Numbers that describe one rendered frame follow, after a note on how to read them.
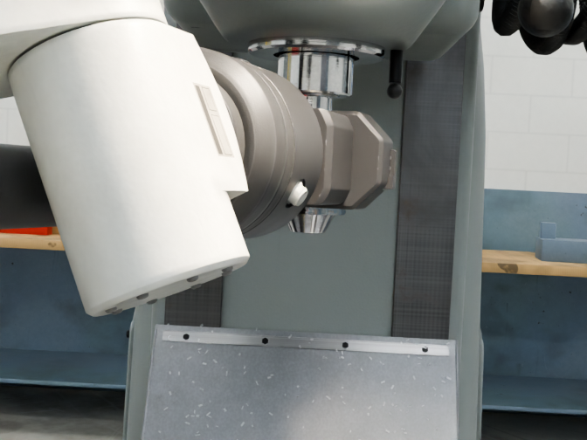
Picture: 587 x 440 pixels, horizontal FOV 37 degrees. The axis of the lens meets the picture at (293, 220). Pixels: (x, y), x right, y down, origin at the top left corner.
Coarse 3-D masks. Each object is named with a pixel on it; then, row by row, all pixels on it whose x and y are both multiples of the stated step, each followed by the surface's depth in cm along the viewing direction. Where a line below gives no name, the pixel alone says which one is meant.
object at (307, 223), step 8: (296, 216) 55; (304, 216) 55; (312, 216) 55; (320, 216) 55; (328, 216) 55; (288, 224) 56; (296, 224) 55; (304, 224) 55; (312, 224) 55; (320, 224) 55; (328, 224) 56; (304, 232) 55; (312, 232) 55; (320, 232) 55
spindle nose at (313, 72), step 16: (288, 64) 54; (304, 64) 54; (320, 64) 53; (336, 64) 54; (352, 64) 55; (288, 80) 54; (304, 80) 54; (320, 80) 53; (336, 80) 54; (352, 80) 55
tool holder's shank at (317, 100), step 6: (306, 96) 55; (312, 96) 55; (318, 96) 55; (324, 96) 55; (330, 96) 55; (336, 96) 55; (312, 102) 55; (318, 102) 55; (324, 102) 55; (330, 102) 55; (324, 108) 55; (330, 108) 55
